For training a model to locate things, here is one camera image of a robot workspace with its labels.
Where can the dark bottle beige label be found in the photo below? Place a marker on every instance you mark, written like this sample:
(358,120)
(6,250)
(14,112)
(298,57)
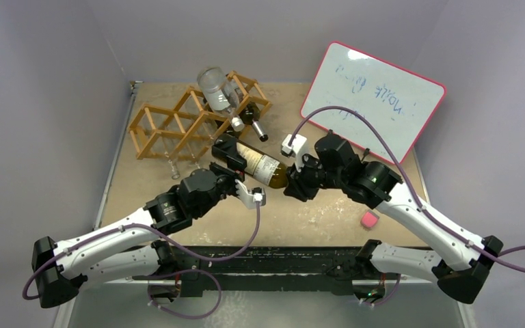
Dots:
(251,117)

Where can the clear square glass bottle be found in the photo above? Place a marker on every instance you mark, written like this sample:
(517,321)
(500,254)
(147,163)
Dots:
(210,127)

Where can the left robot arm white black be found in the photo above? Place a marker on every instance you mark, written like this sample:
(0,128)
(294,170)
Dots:
(131,246)

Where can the pink eraser block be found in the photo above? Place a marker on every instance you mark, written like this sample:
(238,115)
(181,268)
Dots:
(369,220)

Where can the wooden lattice wine rack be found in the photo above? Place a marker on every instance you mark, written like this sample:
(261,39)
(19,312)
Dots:
(184,120)

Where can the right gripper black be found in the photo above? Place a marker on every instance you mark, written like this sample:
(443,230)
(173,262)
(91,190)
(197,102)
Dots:
(296,180)

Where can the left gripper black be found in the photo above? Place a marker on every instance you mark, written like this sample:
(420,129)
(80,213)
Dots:
(227,149)

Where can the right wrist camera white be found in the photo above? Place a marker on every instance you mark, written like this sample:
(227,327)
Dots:
(295,146)

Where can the dark green wine bottle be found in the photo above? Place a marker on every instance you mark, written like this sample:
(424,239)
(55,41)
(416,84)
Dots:
(261,166)

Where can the clear bottle green label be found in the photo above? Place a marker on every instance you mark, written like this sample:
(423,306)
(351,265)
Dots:
(220,95)

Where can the pink framed whiteboard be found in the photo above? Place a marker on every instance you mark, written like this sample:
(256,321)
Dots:
(374,104)

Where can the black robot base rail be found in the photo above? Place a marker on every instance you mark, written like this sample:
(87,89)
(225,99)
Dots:
(341,271)

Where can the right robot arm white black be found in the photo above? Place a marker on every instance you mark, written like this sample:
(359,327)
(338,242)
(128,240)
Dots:
(458,261)

